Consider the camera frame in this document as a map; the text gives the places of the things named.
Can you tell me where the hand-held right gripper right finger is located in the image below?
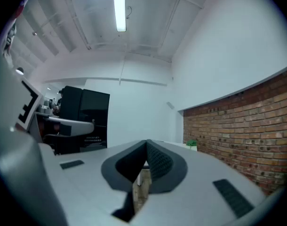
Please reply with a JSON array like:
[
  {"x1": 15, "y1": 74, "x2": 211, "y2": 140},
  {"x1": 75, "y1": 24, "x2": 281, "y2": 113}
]
[{"x1": 146, "y1": 139, "x2": 189, "y2": 194}]

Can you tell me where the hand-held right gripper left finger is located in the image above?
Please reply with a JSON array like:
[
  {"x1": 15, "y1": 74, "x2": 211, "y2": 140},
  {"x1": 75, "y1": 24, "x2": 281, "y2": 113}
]
[{"x1": 101, "y1": 139, "x2": 148, "y2": 194}]

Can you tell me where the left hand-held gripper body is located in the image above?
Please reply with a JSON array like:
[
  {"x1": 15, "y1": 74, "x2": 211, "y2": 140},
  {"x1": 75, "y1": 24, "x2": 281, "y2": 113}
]
[{"x1": 34, "y1": 104, "x2": 96, "y2": 136}]

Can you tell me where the black tall cabinet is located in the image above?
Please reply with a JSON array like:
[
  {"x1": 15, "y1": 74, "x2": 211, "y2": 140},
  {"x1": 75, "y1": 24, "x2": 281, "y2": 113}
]
[{"x1": 59, "y1": 85, "x2": 111, "y2": 150}]

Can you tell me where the long ceiling tube light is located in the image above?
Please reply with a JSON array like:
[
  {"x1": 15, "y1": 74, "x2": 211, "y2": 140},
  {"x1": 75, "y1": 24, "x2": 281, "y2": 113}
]
[{"x1": 113, "y1": 0, "x2": 128, "y2": 32}]

